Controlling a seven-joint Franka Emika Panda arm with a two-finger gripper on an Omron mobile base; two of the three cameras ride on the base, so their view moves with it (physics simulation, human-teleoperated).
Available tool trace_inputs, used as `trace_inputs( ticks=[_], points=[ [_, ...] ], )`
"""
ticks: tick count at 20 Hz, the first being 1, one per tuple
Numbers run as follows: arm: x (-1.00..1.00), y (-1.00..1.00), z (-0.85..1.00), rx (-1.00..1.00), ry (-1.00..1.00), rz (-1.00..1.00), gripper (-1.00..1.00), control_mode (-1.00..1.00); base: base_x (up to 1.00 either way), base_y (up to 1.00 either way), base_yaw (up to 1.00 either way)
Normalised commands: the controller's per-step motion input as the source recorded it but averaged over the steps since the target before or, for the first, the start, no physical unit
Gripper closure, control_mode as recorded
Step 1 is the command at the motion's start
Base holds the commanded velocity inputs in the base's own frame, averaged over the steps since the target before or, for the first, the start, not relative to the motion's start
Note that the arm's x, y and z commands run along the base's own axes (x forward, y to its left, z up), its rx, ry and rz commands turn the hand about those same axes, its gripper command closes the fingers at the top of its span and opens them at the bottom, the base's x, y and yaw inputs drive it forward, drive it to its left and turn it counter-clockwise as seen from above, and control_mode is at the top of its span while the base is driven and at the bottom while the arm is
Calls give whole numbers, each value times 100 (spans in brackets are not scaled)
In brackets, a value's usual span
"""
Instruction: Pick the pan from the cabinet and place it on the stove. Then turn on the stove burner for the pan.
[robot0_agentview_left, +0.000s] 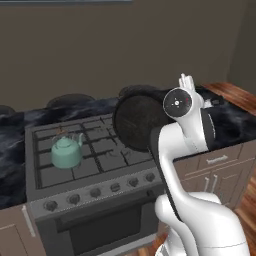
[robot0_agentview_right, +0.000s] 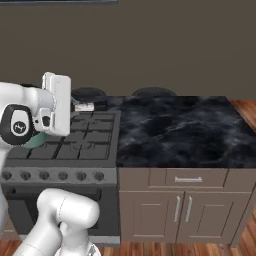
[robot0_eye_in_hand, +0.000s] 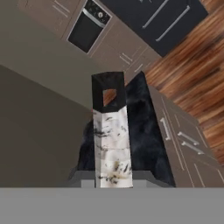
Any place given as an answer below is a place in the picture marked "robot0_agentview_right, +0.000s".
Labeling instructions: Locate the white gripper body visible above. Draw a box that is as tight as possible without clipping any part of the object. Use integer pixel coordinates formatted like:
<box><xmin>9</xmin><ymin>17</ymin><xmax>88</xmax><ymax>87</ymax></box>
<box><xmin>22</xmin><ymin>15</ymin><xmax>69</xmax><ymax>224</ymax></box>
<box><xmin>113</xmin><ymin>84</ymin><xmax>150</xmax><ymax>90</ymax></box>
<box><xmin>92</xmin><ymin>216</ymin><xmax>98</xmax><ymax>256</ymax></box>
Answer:
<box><xmin>41</xmin><ymin>71</ymin><xmax>73</xmax><ymax>137</ymax></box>

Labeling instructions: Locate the grey stove with black grates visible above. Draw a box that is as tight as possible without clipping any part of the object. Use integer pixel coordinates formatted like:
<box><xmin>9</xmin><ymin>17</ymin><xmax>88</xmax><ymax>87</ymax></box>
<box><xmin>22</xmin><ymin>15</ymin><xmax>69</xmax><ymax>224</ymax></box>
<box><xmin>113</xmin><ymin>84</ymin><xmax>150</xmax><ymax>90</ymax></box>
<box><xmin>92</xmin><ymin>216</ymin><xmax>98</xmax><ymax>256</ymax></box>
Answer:
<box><xmin>0</xmin><ymin>109</ymin><xmax>122</xmax><ymax>247</ymax></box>

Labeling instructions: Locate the dark grey stove knob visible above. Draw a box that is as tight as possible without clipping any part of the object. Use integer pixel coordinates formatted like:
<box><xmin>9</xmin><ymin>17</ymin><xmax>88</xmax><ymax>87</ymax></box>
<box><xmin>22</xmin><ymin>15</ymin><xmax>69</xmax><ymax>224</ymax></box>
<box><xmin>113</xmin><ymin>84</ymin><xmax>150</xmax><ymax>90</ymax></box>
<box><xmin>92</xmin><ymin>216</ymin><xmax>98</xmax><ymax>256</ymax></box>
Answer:
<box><xmin>76</xmin><ymin>170</ymin><xmax>88</xmax><ymax>182</ymax></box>
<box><xmin>38</xmin><ymin>170</ymin><xmax>51</xmax><ymax>181</ymax></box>
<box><xmin>20</xmin><ymin>170</ymin><xmax>32</xmax><ymax>181</ymax></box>
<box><xmin>1</xmin><ymin>170</ymin><xmax>13</xmax><ymax>181</ymax></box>
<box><xmin>93</xmin><ymin>170</ymin><xmax>105</xmax><ymax>182</ymax></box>
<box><xmin>57</xmin><ymin>170</ymin><xmax>69</xmax><ymax>181</ymax></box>

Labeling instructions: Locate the taupe cabinet door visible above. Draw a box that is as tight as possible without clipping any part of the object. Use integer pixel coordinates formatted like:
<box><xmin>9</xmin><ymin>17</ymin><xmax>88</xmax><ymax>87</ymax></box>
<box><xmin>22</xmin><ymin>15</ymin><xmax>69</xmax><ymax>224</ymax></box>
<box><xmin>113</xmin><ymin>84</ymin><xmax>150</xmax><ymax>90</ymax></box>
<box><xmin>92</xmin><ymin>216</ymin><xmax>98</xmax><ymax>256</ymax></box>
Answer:
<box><xmin>176</xmin><ymin>191</ymin><xmax>250</xmax><ymax>245</ymax></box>
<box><xmin>119</xmin><ymin>190</ymin><xmax>185</xmax><ymax>244</ymax></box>

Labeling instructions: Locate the small white flat object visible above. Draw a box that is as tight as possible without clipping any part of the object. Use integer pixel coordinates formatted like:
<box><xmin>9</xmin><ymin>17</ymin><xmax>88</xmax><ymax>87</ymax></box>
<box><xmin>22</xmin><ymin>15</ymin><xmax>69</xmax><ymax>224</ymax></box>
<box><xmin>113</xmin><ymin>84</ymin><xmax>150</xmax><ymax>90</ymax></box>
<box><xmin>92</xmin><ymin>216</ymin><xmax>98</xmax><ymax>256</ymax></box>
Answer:
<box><xmin>73</xmin><ymin>100</ymin><xmax>96</xmax><ymax>113</ymax></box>

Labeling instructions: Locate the teal round pot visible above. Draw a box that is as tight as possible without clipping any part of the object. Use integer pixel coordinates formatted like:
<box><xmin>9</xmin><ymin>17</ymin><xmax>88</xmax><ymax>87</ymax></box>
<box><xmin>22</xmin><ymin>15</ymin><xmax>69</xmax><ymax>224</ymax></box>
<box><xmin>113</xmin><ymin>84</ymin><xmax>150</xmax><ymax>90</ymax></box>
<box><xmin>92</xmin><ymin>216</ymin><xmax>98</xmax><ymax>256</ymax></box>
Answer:
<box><xmin>23</xmin><ymin>130</ymin><xmax>48</xmax><ymax>150</ymax></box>

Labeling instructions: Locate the dark oven door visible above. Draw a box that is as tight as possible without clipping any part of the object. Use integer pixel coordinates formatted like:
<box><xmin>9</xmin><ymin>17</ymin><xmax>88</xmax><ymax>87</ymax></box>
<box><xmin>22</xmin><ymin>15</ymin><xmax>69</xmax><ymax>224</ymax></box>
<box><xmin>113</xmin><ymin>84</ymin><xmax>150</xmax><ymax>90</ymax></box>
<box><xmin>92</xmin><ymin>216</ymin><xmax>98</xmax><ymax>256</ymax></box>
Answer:
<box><xmin>5</xmin><ymin>184</ymin><xmax>120</xmax><ymax>237</ymax></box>

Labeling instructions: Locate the taupe drawer front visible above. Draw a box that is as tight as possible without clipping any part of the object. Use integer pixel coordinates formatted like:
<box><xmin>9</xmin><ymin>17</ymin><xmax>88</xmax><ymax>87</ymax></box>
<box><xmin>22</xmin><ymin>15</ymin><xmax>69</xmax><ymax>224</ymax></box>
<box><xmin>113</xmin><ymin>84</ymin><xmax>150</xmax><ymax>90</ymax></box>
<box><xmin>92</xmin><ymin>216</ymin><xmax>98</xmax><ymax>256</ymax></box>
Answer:
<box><xmin>165</xmin><ymin>168</ymin><xmax>230</xmax><ymax>189</ymax></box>

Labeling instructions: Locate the dark oven door handle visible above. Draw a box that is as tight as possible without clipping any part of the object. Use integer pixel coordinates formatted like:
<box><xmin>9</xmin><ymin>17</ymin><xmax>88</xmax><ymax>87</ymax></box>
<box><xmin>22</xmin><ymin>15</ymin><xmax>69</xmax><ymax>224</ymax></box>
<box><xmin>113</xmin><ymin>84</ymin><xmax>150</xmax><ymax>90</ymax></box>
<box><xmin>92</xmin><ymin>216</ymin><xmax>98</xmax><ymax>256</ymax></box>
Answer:
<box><xmin>7</xmin><ymin>187</ymin><xmax>102</xmax><ymax>202</ymax></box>

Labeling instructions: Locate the silver drawer handle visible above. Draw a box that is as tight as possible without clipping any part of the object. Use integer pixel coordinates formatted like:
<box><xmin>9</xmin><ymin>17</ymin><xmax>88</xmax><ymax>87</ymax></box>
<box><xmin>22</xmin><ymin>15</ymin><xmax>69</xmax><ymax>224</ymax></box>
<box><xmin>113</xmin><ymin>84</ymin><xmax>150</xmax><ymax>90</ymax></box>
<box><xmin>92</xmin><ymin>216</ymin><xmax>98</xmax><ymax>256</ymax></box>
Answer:
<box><xmin>174</xmin><ymin>176</ymin><xmax>203</xmax><ymax>184</ymax></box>

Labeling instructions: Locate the silver cabinet door handle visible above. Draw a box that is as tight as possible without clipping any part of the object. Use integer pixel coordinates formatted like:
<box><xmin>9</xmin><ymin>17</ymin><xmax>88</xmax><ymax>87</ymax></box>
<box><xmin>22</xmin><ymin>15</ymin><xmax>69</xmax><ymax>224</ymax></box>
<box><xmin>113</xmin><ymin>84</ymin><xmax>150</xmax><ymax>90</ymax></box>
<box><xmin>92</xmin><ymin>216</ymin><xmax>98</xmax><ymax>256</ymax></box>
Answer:
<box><xmin>173</xmin><ymin>195</ymin><xmax>182</xmax><ymax>224</ymax></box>
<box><xmin>184</xmin><ymin>195</ymin><xmax>194</xmax><ymax>224</ymax></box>

